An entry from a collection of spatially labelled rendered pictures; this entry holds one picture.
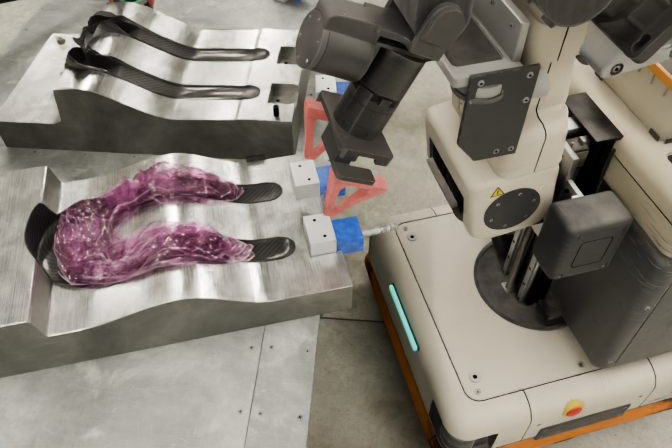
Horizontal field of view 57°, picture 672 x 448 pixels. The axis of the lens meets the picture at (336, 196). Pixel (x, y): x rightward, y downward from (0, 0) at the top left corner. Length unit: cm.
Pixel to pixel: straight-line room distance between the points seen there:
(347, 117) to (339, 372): 113
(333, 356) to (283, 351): 90
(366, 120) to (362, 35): 10
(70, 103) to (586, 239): 87
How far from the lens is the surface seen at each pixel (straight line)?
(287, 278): 82
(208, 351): 84
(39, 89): 120
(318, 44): 58
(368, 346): 174
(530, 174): 105
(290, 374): 81
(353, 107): 65
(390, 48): 61
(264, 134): 100
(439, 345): 144
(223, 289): 79
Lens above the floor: 152
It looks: 48 degrees down
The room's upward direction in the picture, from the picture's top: straight up
